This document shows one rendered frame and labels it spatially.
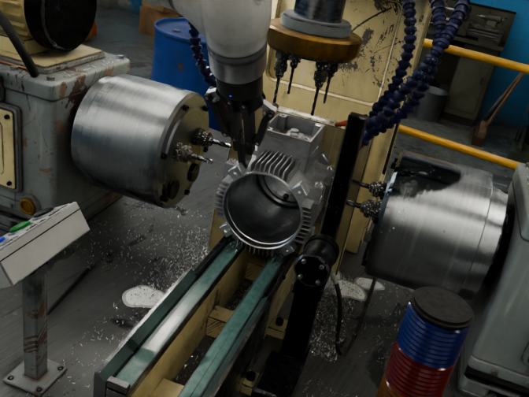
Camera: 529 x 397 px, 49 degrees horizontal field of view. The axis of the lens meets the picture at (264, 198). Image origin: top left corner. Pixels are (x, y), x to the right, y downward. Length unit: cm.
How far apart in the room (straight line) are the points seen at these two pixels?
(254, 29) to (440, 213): 44
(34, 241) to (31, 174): 45
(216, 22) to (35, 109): 52
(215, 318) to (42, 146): 49
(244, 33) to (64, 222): 37
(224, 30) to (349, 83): 54
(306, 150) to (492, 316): 44
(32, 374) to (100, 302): 22
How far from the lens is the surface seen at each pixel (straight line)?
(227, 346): 91
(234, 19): 80
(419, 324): 56
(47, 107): 119
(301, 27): 104
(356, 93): 130
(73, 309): 114
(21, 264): 81
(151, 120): 112
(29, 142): 125
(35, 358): 98
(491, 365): 112
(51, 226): 86
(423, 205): 101
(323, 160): 119
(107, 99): 117
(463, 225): 101
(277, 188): 127
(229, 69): 87
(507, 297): 104
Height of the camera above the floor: 152
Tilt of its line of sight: 27 degrees down
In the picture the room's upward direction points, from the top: 11 degrees clockwise
